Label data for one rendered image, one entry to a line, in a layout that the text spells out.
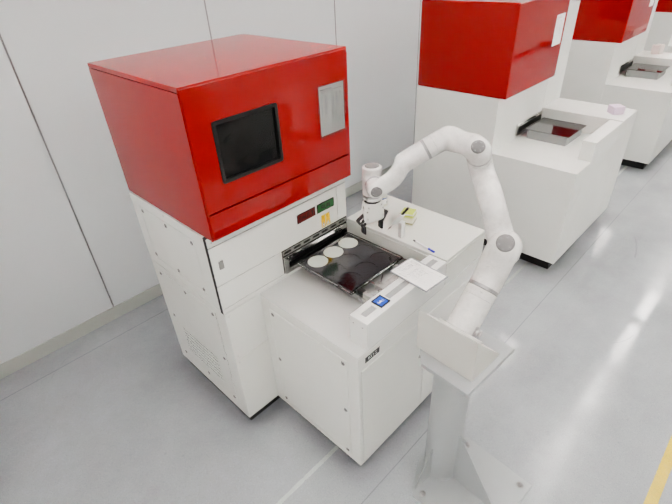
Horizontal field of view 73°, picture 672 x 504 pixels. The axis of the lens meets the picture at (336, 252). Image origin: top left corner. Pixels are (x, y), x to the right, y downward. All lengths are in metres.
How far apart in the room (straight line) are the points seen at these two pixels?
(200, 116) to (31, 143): 1.60
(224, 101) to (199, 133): 0.15
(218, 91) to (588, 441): 2.41
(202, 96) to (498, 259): 1.19
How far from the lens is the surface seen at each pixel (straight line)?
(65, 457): 3.01
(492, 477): 2.56
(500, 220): 1.89
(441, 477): 2.49
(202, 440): 2.75
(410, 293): 1.95
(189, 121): 1.68
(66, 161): 3.21
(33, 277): 3.39
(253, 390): 2.55
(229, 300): 2.11
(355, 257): 2.24
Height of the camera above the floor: 2.17
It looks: 34 degrees down
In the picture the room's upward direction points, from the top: 3 degrees counter-clockwise
